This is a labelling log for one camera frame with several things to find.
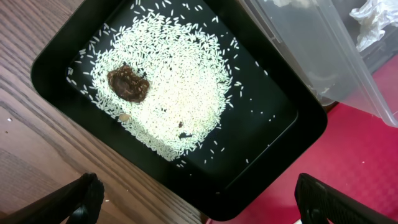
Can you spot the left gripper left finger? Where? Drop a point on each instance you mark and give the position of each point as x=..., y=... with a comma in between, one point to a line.
x=77, y=202

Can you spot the white rice pile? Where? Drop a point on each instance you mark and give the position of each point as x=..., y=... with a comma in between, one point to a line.
x=208, y=98

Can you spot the brown food chunk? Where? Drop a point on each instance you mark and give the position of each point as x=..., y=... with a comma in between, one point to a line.
x=127, y=85

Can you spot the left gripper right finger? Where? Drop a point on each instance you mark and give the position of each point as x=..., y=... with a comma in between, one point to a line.
x=318, y=203

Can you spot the white tissue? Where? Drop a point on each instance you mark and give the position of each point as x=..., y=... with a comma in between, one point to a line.
x=373, y=17

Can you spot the clear plastic bin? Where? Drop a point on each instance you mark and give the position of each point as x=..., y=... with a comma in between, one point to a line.
x=318, y=38

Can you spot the black plastic tray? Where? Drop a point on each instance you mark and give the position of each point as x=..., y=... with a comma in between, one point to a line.
x=221, y=191

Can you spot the red serving tray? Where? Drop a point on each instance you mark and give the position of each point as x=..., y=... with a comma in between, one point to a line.
x=357, y=155

